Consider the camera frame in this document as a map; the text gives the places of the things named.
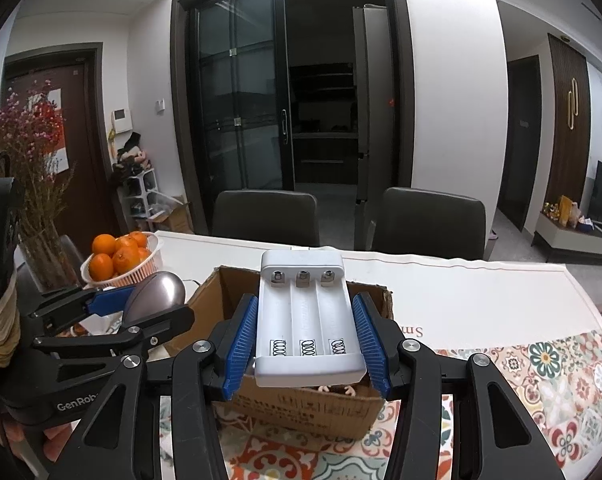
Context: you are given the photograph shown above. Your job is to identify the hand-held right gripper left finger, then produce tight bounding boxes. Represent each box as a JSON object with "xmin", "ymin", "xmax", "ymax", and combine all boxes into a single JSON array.
[{"xmin": 48, "ymin": 294, "xmax": 259, "ymax": 480}]

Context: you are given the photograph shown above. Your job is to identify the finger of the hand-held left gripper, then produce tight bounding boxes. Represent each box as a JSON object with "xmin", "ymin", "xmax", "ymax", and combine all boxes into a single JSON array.
[
  {"xmin": 28, "ymin": 282, "xmax": 137, "ymax": 335},
  {"xmin": 31, "ymin": 304, "xmax": 196, "ymax": 358}
]

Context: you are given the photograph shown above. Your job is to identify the red wall poster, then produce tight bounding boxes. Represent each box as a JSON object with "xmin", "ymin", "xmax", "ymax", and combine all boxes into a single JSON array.
[{"xmin": 28, "ymin": 87, "xmax": 69, "ymax": 171}]

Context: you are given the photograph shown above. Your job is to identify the pile of stuffed toys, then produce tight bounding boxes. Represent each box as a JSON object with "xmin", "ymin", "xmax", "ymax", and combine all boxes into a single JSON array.
[{"xmin": 114, "ymin": 132, "xmax": 152, "ymax": 176}]

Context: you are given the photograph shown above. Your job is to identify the brown wooden door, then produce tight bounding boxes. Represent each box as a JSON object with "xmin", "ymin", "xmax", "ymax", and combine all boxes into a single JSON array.
[{"xmin": 4, "ymin": 42, "xmax": 114, "ymax": 251}]

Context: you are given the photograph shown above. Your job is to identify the pile of oranges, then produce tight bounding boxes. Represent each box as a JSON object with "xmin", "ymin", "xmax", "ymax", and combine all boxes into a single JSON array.
[{"xmin": 88, "ymin": 231, "xmax": 153, "ymax": 281}]

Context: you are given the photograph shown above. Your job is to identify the white cube shelf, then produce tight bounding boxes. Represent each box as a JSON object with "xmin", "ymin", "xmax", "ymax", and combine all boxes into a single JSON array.
[{"xmin": 118, "ymin": 167, "xmax": 158, "ymax": 221}]

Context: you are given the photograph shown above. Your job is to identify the glass vase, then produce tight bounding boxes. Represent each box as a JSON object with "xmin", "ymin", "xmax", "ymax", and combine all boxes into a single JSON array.
[{"xmin": 18, "ymin": 232, "xmax": 82, "ymax": 293}]

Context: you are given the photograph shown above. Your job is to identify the dark interior door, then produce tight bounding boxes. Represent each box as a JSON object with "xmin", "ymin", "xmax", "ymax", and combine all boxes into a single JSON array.
[{"xmin": 498, "ymin": 55, "xmax": 544, "ymax": 231}]

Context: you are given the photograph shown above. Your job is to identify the dried pink flowers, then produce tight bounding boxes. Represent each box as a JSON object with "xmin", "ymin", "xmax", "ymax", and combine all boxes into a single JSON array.
[{"xmin": 0, "ymin": 80, "xmax": 77, "ymax": 261}]

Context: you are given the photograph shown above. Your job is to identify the person's left hand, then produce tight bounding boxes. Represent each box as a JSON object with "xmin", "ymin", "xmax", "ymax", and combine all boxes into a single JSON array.
[{"xmin": 0, "ymin": 305, "xmax": 22, "ymax": 371}]

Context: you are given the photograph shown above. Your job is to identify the open cardboard floor box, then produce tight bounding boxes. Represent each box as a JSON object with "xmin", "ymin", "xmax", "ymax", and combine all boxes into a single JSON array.
[{"xmin": 148, "ymin": 202, "xmax": 194, "ymax": 235}]

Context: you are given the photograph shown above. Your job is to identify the patterned table runner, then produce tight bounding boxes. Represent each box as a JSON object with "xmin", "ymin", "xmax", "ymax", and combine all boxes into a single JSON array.
[{"xmin": 156, "ymin": 327, "xmax": 602, "ymax": 480}]

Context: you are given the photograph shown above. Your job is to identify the white television cabinet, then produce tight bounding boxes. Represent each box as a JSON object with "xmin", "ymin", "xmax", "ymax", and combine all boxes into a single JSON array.
[{"xmin": 533, "ymin": 210, "xmax": 602, "ymax": 263}]

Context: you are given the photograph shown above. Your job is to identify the dark grey dining chair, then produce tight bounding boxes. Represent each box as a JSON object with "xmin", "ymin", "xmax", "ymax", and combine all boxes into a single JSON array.
[
  {"xmin": 372, "ymin": 187, "xmax": 486, "ymax": 261},
  {"xmin": 212, "ymin": 190, "xmax": 319, "ymax": 248}
]

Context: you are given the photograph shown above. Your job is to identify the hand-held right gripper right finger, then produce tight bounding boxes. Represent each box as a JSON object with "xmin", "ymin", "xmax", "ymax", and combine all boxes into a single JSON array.
[{"xmin": 352, "ymin": 292, "xmax": 566, "ymax": 480}]

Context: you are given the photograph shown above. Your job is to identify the silver egg-shaped gadget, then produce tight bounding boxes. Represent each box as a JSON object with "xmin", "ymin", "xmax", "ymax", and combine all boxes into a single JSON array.
[{"xmin": 122, "ymin": 271, "xmax": 187, "ymax": 326}]

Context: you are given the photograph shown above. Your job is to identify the white plastic fruit basket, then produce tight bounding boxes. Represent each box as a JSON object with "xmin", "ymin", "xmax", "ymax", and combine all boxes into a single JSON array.
[{"xmin": 80, "ymin": 232, "xmax": 164, "ymax": 288}]

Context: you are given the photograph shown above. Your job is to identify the white battery charger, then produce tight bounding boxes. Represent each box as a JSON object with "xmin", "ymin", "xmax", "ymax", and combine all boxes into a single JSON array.
[{"xmin": 253, "ymin": 249, "xmax": 366, "ymax": 387}]

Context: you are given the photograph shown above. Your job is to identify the wood cabinet with gold handle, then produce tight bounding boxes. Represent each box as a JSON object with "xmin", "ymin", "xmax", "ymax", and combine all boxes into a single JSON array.
[{"xmin": 548, "ymin": 34, "xmax": 592, "ymax": 226}]

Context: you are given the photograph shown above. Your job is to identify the glass sliding door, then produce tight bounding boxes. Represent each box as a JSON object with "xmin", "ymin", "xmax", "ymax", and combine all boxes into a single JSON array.
[{"xmin": 188, "ymin": 0, "xmax": 294, "ymax": 233}]

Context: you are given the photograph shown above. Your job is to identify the brown cardboard box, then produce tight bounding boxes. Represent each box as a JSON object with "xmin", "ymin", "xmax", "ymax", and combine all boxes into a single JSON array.
[{"xmin": 163, "ymin": 266, "xmax": 394, "ymax": 436}]

